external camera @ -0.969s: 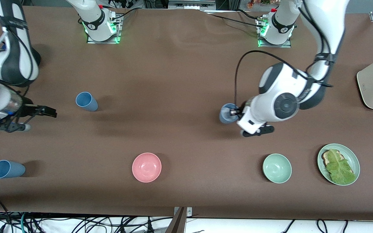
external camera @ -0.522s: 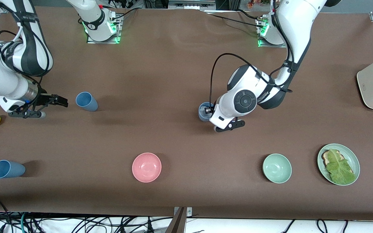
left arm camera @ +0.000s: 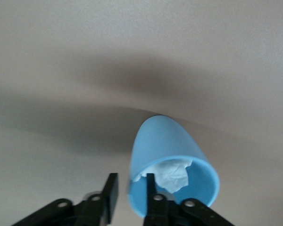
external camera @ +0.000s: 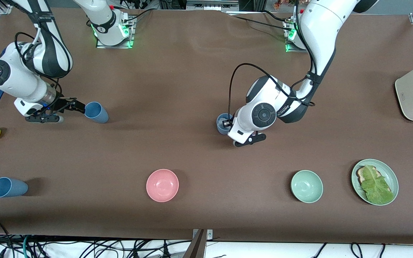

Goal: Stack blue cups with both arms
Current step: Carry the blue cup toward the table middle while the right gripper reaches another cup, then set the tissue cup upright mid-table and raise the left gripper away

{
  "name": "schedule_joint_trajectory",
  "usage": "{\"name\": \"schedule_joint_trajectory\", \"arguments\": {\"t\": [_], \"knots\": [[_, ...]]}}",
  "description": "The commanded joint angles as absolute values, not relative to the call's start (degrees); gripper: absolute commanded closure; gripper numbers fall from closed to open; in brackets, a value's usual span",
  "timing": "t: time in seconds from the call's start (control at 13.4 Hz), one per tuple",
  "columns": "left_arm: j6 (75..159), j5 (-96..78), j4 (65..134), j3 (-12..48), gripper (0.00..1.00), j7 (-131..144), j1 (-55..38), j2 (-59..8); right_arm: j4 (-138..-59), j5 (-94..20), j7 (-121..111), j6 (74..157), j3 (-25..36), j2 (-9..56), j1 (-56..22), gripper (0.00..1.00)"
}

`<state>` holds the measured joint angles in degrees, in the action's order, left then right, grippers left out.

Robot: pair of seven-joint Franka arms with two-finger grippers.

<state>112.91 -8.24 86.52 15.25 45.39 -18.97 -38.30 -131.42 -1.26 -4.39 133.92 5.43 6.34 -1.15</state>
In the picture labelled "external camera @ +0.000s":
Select blue cup with paper inside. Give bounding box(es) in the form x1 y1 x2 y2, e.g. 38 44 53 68
216 113 234 135

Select blue plastic cup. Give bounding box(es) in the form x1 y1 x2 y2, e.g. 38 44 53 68
0 177 29 198
85 102 109 124

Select pink bowl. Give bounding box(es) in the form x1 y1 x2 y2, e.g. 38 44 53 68
146 169 179 202

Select pale green bowl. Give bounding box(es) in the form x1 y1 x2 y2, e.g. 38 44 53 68
291 170 324 204

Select grey background device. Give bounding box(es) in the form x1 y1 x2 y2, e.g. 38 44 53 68
186 0 240 11

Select dark table leg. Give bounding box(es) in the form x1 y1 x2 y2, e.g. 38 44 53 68
183 229 207 258

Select toast bread slice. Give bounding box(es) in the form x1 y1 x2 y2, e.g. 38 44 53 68
357 166 383 185

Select green lettuce leaf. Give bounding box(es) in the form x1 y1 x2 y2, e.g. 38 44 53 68
361 165 395 205

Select pale green plate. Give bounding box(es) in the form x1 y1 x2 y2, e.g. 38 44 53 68
351 159 399 206

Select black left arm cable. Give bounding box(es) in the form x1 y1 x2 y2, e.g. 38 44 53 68
228 63 290 123

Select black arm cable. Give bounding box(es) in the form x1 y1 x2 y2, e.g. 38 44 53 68
14 32 73 94
228 63 290 123

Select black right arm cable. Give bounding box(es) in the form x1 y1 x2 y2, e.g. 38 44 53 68
14 32 73 94

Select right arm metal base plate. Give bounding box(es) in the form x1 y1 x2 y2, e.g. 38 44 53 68
96 15 136 49

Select black base power cable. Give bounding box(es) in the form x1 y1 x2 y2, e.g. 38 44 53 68
228 10 295 32
122 8 154 23

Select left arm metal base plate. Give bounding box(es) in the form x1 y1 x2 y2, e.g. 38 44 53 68
284 17 307 53

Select metal table edge bracket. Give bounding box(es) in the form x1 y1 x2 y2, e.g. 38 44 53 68
192 229 213 240

